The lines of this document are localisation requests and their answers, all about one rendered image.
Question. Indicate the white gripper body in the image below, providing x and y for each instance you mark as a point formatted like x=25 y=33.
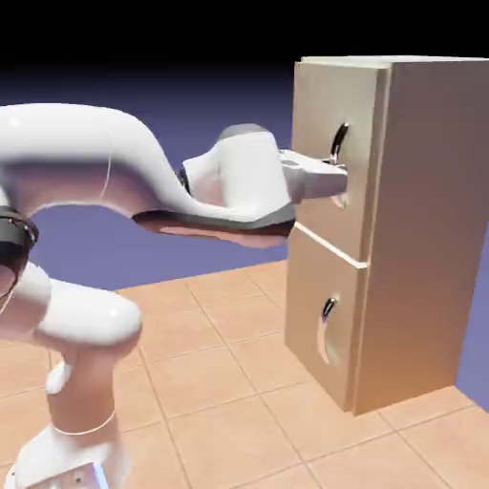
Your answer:
x=324 y=178

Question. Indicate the tall light wood cabinet door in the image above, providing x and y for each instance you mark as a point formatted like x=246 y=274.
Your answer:
x=317 y=107

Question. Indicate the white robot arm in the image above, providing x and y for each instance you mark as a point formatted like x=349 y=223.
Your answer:
x=114 y=160

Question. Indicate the light wood cabinet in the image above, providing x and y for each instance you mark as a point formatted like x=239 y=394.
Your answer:
x=424 y=229

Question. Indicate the short light wood cabinet door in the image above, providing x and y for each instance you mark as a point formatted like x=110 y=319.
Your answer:
x=305 y=305

